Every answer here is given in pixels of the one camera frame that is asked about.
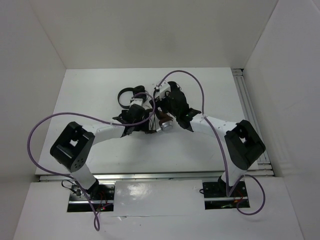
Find black headphones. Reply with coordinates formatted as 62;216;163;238
117;85;148;110
156;80;181;98

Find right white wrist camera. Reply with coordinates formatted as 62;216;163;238
153;81;171;101

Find brown silver headphones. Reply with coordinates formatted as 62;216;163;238
145;109;173;134

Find aluminium rail right side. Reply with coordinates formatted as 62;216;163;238
231;68;275;177

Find black headphones right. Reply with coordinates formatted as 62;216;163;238
156;80;181;98

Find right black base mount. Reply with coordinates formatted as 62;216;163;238
199;181;248;199

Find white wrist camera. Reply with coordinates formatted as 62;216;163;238
129;97;145;107
153;81;171;101

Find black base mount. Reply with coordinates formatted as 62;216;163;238
199;181;248;199
61;180;115;201

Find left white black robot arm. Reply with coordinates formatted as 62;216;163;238
50;104;152;200

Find purple cable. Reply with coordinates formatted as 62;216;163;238
26;92;157;232
156;70;266;216

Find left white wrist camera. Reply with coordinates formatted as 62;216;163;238
129;97;145;107

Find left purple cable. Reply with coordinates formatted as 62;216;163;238
26;92;157;232

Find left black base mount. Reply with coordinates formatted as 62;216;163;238
61;180;115;201

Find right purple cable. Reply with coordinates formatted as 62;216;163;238
156;70;266;216

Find black headphones left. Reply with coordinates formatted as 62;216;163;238
117;85;148;110

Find aluminium rail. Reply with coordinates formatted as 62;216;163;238
39;169;275;182
231;68;275;177

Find aluminium rail front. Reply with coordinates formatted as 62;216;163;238
39;169;275;182

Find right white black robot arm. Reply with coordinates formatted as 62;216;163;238
154;89;266;197

